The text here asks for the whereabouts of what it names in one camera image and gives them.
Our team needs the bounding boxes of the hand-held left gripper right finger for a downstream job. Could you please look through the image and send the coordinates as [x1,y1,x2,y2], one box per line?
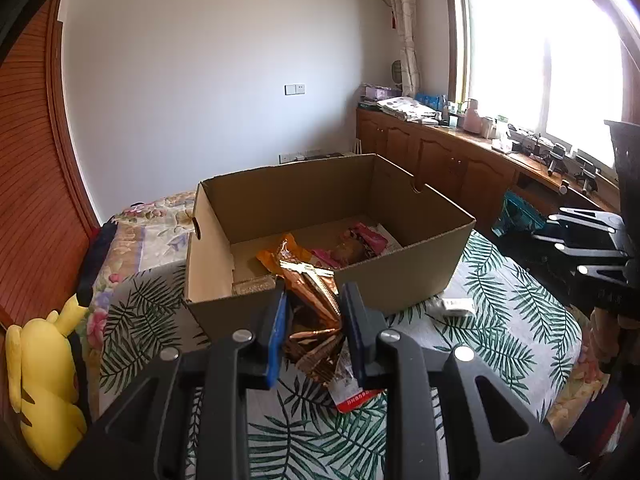
[340,281,581,480]

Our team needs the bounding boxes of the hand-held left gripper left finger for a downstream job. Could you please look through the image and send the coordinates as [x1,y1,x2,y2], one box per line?
[60,277,288,480]

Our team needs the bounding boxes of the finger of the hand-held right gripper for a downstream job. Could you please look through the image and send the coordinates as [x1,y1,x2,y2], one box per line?
[546,207,625,235]
[531,233,630,282]

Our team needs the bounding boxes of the copper foil snack packet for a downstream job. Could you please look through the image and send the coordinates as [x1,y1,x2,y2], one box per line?
[277,259,347,385]

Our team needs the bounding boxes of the cardboard box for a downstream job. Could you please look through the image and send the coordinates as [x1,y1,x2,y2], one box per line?
[182,152,477,346]

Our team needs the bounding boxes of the person's right hand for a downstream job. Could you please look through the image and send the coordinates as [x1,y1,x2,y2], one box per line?
[589,307,623,373]

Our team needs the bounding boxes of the teal bag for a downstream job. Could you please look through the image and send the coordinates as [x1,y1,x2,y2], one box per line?
[491,190,547,239]

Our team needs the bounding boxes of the brown snack bar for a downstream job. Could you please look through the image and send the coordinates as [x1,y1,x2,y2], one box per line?
[231,276,279,297]

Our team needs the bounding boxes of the white red snack packet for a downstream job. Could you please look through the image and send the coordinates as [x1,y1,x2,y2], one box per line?
[327,350,387,414]

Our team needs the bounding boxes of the clear brown snack packet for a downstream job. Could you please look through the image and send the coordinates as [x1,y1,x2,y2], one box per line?
[310,239,371,268]

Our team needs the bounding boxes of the pink snack packet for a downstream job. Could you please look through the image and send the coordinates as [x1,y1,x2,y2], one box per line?
[341,222,392,261]

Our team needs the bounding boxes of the small white packet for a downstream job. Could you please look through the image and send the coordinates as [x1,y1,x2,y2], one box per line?
[439,295,477,318]

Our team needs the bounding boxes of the leaf print blanket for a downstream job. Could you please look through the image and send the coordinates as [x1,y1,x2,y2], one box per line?
[97,230,586,480]

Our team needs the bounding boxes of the wooden cabinet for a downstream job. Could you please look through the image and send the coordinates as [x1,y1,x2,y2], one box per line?
[355,104,621,241]

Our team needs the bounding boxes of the pink jug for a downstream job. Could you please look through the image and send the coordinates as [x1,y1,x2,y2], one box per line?
[462,98,485,134]

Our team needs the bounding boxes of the window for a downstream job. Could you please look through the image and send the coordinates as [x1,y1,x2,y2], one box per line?
[452,0,628,171]

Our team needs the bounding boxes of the floral quilt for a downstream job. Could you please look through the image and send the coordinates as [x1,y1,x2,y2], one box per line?
[82,189,198,356]

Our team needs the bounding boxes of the blue packets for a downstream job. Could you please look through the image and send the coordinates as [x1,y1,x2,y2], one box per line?
[415,92,448,111]

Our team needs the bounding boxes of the dark cloth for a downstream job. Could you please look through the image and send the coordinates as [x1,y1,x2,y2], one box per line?
[76,224,119,307]

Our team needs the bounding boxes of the folded printed cloth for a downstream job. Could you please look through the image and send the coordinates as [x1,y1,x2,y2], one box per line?
[376,96,442,123]

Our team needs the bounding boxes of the pink box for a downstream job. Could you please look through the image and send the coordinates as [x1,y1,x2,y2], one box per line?
[364,84,403,103]

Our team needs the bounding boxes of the yellow plush toy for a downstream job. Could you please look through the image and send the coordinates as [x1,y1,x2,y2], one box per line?
[5,294,90,471]

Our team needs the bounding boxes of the patterned curtain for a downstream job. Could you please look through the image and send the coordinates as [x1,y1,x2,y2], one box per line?
[382,0,420,97]

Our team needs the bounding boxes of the wooden wardrobe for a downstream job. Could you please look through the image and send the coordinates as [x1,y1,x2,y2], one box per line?
[0,0,106,331]

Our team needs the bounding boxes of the wall power strip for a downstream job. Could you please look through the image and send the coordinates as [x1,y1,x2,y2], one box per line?
[278,148,347,164]

